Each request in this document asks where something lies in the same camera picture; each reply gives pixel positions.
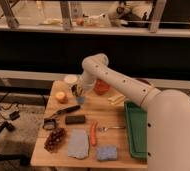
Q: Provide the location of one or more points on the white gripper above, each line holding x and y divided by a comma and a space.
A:
86, 83

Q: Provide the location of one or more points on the black striped cup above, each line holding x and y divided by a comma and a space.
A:
74, 90

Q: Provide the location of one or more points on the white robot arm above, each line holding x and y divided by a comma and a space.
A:
168, 114

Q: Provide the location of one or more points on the blue translucent cup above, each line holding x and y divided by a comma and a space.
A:
80, 100

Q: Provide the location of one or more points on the white cup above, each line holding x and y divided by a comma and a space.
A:
70, 79

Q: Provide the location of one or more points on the orange bowl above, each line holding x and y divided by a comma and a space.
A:
101, 87

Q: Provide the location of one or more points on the orange fruit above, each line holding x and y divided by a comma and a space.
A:
61, 97

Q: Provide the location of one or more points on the black rectangular block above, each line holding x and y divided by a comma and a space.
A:
75, 119

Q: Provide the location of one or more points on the wooden table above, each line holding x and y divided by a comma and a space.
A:
97, 109

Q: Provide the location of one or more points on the yellow banana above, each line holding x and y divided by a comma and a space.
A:
114, 100

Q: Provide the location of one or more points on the orange carrot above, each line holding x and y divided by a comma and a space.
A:
93, 140

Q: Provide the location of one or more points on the metal fork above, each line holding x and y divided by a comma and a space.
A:
104, 129

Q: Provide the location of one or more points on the small black framed box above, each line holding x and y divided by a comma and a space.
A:
49, 124

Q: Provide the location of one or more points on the blue grey cloth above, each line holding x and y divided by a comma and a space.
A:
78, 146

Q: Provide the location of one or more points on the purple bowl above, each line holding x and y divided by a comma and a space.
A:
144, 81

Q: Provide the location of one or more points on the green plastic tray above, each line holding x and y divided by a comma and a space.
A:
136, 119

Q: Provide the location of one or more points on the blue sponge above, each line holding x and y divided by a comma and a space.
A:
106, 153

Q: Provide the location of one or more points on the black handled knife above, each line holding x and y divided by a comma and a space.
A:
65, 110

